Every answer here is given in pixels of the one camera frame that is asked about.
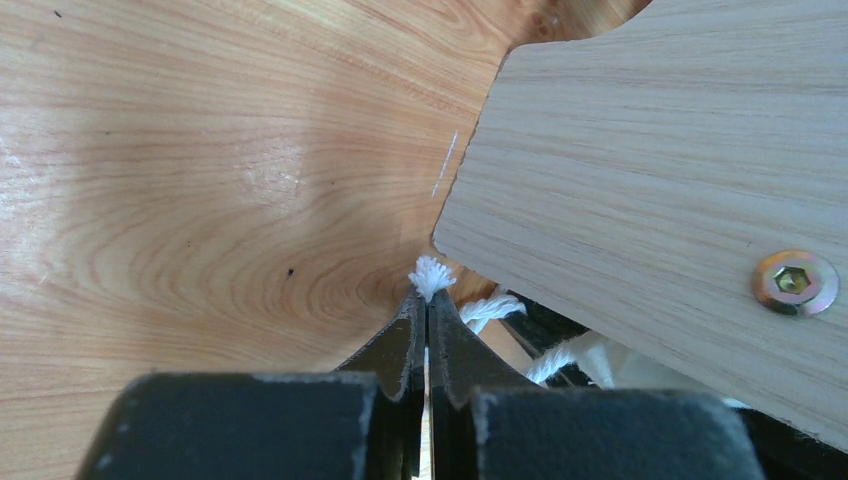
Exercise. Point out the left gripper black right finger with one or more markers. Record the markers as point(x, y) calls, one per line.
point(488, 421)

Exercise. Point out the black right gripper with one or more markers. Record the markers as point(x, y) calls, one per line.
point(684, 434)

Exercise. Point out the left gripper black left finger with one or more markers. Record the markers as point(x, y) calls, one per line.
point(361, 420)

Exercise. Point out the pink unicorn drawstring bag blanket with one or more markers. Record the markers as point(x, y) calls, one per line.
point(607, 363)

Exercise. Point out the wooden striped pet bed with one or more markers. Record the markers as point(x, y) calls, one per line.
point(635, 180)

